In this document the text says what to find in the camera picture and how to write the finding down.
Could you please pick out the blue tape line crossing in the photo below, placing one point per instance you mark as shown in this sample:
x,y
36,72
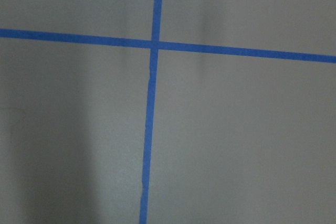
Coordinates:
x,y
162,45

